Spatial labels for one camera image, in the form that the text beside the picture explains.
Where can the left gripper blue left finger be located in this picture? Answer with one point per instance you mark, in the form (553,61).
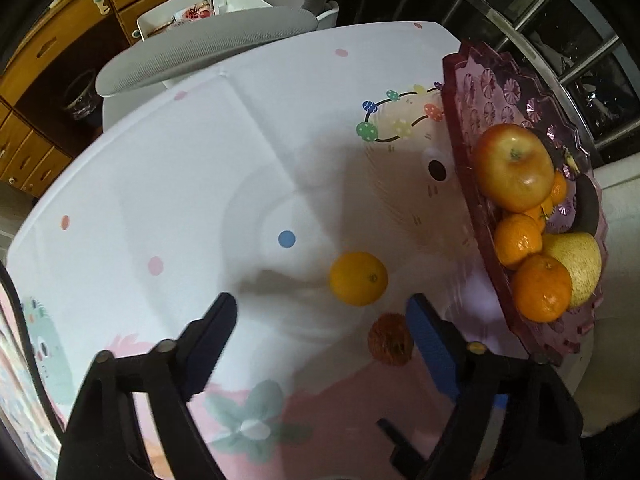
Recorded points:
(201,343)

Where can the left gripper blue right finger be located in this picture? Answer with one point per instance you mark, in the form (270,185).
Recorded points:
(439,343)

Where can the yellow pear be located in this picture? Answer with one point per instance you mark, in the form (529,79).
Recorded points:
(580,253)

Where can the red apple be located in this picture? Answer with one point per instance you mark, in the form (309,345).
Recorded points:
(512,168)

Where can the large orange tangerine front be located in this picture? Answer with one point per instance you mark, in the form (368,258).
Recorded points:
(558,191)

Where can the overripe dark banana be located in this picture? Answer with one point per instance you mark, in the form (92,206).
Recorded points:
(584,200)

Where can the brown passion fruit upper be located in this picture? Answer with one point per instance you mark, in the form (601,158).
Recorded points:
(390,341)

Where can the small yellow tangerine top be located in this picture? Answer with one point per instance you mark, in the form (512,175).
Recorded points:
(358,279)

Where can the cartoon printed tablecloth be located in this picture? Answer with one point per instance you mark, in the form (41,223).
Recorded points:
(252,177)

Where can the pink glass fruit bowl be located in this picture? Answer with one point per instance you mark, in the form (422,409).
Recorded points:
(483,88)

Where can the black waste bin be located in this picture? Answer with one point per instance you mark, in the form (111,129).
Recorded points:
(80,98)

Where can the metal window grille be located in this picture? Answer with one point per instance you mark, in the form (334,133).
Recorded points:
(571,45)

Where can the wooden desk with drawers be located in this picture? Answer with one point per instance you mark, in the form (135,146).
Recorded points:
(38,139)

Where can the white storage box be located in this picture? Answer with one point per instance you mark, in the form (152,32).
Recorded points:
(243,21)

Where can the grey office chair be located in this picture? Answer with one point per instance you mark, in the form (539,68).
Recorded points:
(199,33)

